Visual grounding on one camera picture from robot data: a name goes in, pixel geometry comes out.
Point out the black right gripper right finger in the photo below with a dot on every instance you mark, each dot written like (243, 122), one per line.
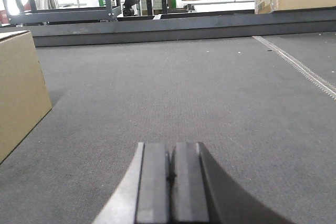
(203, 192)

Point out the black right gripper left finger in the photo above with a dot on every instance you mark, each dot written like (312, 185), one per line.
(143, 194)

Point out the dark conveyor belt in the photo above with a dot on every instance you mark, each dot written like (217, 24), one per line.
(269, 126)

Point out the brown cardboard box near left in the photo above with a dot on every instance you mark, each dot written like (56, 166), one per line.
(24, 96)

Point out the white background table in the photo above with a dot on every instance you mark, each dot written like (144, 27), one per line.
(207, 6)

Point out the dark metal conveyor side rail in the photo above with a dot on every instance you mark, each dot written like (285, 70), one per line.
(185, 26)

